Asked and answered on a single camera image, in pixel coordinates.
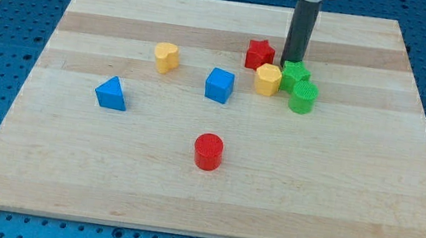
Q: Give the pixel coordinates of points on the green cylinder block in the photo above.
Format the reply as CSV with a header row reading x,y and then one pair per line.
x,y
303,97

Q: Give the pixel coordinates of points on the yellow hexagon block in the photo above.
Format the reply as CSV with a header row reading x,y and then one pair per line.
x,y
267,80

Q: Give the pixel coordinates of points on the red cylinder block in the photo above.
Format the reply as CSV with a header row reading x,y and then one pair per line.
x,y
208,151

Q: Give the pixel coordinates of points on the blue cube block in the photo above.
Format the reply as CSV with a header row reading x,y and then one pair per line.
x,y
219,85

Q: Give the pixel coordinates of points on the wooden board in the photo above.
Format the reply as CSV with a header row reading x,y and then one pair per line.
x,y
355,167

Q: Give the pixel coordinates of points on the yellow heart block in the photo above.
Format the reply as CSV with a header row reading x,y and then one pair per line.
x,y
167,57

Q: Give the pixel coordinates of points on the red star block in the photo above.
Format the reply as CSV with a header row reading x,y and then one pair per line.
x,y
259,52

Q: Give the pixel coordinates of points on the green star block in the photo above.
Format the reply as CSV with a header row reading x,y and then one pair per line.
x,y
292,73

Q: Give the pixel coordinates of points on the blue triangle block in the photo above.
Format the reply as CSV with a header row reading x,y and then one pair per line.
x,y
110,95

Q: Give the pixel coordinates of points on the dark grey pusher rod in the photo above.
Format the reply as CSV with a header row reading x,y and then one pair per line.
x,y
302,24

